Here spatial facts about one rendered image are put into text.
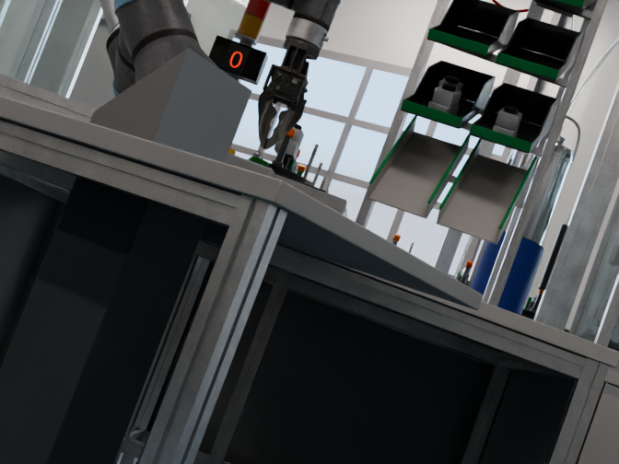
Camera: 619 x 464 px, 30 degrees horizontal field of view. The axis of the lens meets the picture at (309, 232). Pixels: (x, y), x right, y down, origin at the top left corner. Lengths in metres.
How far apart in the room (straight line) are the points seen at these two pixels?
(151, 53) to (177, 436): 0.72
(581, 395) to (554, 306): 1.34
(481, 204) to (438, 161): 0.14
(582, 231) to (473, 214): 1.20
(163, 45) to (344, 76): 4.38
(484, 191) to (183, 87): 0.87
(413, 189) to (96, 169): 0.97
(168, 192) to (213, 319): 0.19
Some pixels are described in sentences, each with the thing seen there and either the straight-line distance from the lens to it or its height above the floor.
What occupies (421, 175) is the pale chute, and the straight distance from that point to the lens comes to 2.45.
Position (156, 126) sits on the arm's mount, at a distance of 1.80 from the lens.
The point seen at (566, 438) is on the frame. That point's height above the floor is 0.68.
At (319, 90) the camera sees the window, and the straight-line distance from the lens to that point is 6.30.
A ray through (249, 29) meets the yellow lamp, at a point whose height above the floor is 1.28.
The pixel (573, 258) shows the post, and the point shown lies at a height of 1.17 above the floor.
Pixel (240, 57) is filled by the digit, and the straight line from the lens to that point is 2.62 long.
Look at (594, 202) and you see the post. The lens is 3.60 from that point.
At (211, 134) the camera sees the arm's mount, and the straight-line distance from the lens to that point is 1.91.
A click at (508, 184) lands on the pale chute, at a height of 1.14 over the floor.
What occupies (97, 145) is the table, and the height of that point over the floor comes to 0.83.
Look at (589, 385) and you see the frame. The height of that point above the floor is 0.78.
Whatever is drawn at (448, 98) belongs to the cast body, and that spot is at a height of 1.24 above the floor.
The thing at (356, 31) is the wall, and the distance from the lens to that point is 6.36.
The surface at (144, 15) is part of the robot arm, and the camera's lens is 1.96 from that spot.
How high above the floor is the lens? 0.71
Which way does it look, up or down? 4 degrees up
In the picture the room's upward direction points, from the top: 21 degrees clockwise
